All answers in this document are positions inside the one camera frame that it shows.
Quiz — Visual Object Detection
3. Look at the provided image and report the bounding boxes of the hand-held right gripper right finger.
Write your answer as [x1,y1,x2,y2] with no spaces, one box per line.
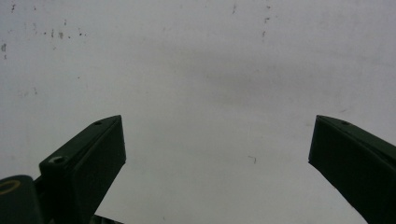
[308,114,396,224]

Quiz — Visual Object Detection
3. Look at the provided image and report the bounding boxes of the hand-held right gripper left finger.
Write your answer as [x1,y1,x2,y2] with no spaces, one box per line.
[38,114,127,224]

